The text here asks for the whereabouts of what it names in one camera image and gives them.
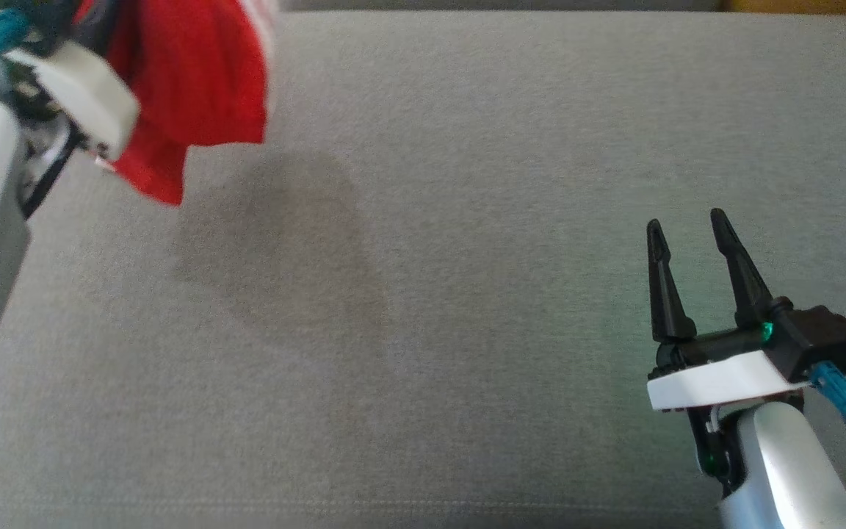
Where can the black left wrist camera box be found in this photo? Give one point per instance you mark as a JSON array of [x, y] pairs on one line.
[[52, 18]]

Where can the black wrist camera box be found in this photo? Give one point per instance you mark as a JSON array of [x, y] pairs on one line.
[[52, 18], [812, 330]]

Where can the large grey sofa ottoman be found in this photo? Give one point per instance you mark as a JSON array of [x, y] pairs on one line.
[[467, 257]]

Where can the grey sofa seat cushion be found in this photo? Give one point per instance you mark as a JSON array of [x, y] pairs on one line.
[[504, 4]]

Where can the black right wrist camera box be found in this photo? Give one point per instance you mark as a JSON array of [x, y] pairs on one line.
[[812, 330]]

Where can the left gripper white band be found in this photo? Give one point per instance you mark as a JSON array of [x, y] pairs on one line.
[[81, 95]]

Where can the red shorts white stripes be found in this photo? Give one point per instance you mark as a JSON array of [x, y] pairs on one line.
[[188, 81]]

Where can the yellow sofa backrest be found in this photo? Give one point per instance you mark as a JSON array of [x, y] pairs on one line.
[[805, 6]]

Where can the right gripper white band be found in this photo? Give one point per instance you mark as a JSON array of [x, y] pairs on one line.
[[717, 378]]

